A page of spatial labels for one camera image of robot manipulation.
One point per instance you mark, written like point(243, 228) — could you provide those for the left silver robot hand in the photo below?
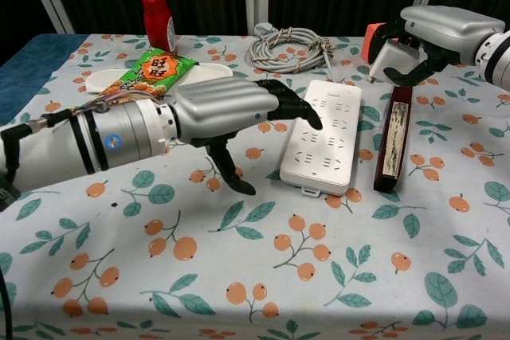
point(223, 105)

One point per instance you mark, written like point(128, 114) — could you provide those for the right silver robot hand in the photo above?
point(450, 33)

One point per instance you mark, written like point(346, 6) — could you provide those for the white charger adapter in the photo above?
point(392, 59)

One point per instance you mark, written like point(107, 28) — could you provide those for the white power strip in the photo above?
point(326, 165)

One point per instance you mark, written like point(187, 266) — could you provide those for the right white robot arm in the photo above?
point(496, 59)

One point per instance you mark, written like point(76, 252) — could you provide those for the white flat slipper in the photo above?
point(211, 73)

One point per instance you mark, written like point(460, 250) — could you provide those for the green snack bag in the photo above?
point(155, 71)

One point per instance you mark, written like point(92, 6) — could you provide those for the orange cube block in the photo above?
point(369, 43)

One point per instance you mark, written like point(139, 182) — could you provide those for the red ketchup squeeze bottle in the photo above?
point(157, 17)

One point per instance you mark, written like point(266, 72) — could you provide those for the dark wooden long box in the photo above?
point(392, 137)

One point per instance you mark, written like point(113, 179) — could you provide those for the floral white tablecloth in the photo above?
point(239, 256)

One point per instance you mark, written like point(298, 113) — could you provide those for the blue table cover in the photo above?
point(24, 69)

